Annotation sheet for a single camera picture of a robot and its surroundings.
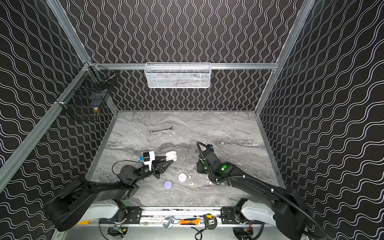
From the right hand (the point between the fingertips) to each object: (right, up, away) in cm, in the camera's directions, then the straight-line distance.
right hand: (200, 164), depth 83 cm
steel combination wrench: (-20, +20, +27) cm, 39 cm away
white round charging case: (-10, -8, +3) cm, 13 cm away
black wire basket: (-69, +41, +12) cm, 81 cm away
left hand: (-13, +5, -14) cm, 20 cm away
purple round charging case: (-18, -11, +1) cm, 21 cm away
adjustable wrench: (-15, -25, -10) cm, 30 cm away
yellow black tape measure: (+5, -24, -11) cm, 27 cm away
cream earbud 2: (-6, -8, +5) cm, 11 cm away
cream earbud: (-4, -11, +2) cm, 12 cm away
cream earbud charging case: (-14, +7, -12) cm, 20 cm away
